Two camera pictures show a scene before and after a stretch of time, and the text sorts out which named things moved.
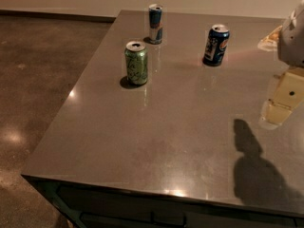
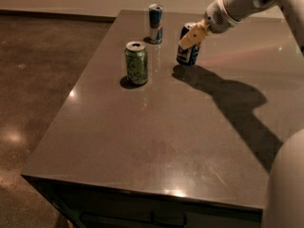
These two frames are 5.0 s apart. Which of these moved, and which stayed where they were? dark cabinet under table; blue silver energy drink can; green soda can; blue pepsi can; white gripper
Moved: white gripper; blue pepsi can
Stayed: dark cabinet under table; blue silver energy drink can; green soda can
